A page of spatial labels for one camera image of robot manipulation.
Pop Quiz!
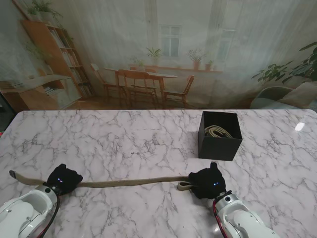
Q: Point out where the beige woven belt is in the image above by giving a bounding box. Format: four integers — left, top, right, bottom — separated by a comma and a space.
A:
204, 125, 235, 139
8, 170, 199, 192

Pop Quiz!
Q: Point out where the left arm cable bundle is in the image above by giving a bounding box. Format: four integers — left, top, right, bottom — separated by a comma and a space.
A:
32, 195, 60, 238

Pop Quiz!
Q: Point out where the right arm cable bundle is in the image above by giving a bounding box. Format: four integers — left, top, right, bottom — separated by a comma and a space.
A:
212, 199, 232, 238

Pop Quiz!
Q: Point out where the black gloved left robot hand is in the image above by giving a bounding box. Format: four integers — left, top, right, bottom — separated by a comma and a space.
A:
44, 163, 84, 196

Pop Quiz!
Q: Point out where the black square storage box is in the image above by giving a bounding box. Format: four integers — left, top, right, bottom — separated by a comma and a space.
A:
197, 111, 243, 161

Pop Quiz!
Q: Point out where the printed room scene backdrop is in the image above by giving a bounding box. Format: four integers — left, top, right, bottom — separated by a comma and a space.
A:
0, 0, 317, 110

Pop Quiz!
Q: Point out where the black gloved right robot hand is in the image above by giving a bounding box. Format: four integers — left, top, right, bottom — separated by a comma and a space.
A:
188, 162, 226, 200

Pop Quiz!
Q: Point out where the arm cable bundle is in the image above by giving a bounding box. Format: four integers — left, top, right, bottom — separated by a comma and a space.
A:
32, 195, 60, 238
212, 199, 232, 238

